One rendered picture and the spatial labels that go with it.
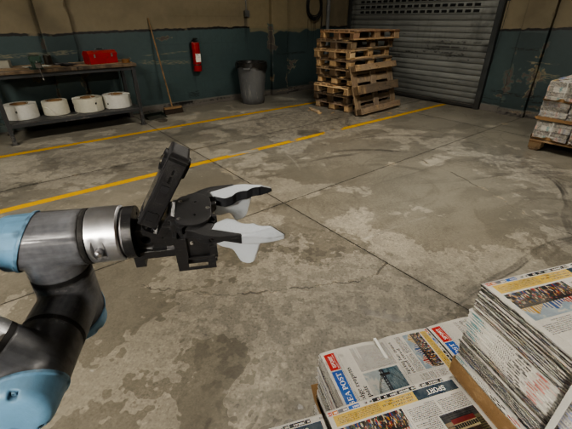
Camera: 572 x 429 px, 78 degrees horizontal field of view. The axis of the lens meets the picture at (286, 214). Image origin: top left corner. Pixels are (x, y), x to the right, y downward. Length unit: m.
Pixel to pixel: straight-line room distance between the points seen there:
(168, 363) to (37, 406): 1.50
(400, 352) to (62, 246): 0.95
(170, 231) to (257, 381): 1.38
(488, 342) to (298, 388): 1.18
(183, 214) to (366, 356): 0.80
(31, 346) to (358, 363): 0.85
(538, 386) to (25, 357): 0.69
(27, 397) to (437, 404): 0.66
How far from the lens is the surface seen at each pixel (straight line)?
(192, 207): 0.50
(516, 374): 0.73
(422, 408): 0.80
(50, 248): 0.52
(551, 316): 0.70
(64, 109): 6.15
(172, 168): 0.45
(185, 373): 1.90
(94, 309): 0.58
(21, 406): 0.48
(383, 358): 1.16
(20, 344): 0.49
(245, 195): 0.53
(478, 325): 0.75
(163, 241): 0.51
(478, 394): 0.82
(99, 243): 0.50
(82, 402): 1.97
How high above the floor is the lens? 1.47
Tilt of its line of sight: 29 degrees down
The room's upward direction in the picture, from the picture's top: straight up
